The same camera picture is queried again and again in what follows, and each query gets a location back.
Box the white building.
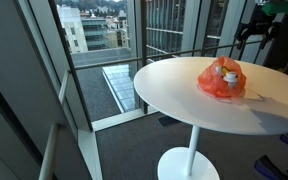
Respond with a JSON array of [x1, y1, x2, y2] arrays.
[[57, 4, 89, 54]]

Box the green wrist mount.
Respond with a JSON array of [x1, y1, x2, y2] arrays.
[[261, 0, 288, 15]]

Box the black slanted window frame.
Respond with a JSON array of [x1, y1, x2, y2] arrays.
[[48, 0, 94, 132]]

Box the dark floor vent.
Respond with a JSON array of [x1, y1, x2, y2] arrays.
[[157, 114, 182, 128]]

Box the orange plastic bag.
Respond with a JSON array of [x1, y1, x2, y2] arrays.
[[197, 55, 247, 99]]

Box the dark metal balcony railing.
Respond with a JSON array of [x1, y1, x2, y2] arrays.
[[71, 39, 265, 71]]

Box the large blue black foot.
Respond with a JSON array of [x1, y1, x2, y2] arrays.
[[253, 154, 288, 180]]

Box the green glass building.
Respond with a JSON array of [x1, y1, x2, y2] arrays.
[[80, 16, 110, 52]]

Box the dark vertical window mullion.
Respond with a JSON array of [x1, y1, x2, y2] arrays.
[[140, 0, 150, 115]]

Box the glass skylight roof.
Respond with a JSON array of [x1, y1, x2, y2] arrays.
[[102, 63, 142, 113]]

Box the white table pedestal base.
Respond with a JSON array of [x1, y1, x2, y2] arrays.
[[157, 124, 221, 180]]

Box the white handrail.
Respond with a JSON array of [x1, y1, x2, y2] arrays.
[[38, 69, 71, 180]]

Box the white capped clear bottle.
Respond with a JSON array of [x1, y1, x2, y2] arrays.
[[223, 71, 239, 90]]

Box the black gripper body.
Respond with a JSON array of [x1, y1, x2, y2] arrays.
[[242, 6, 280, 35]]

